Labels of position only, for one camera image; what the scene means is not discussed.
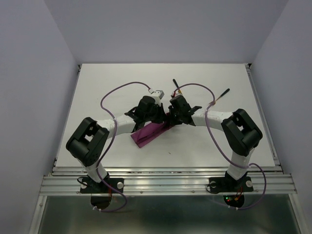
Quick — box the purple cloth napkin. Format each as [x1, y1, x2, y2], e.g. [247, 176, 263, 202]
[131, 120, 172, 148]

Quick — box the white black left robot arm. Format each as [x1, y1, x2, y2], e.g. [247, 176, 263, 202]
[66, 90, 168, 194]

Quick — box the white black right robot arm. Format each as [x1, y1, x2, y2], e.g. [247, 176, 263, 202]
[169, 95, 263, 194]

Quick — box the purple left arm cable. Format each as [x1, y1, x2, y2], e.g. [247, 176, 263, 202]
[92, 81, 154, 212]

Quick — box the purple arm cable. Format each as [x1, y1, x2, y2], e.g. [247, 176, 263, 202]
[92, 81, 154, 212]
[170, 83, 266, 212]

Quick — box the aluminium left side rail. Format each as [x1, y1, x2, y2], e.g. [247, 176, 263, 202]
[45, 63, 81, 175]

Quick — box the aluminium rail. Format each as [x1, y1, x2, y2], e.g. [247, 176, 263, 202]
[45, 63, 81, 175]
[244, 63, 284, 173]

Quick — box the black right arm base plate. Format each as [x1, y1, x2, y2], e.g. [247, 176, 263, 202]
[206, 176, 254, 194]

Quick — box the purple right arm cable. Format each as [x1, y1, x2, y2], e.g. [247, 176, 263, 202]
[170, 83, 266, 212]

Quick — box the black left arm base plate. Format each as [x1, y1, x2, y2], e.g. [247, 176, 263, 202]
[77, 176, 124, 194]

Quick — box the aluminium right side rail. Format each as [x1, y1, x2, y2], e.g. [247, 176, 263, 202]
[244, 63, 284, 173]

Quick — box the aluminium front rail frame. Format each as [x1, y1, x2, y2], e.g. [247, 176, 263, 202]
[39, 166, 297, 196]

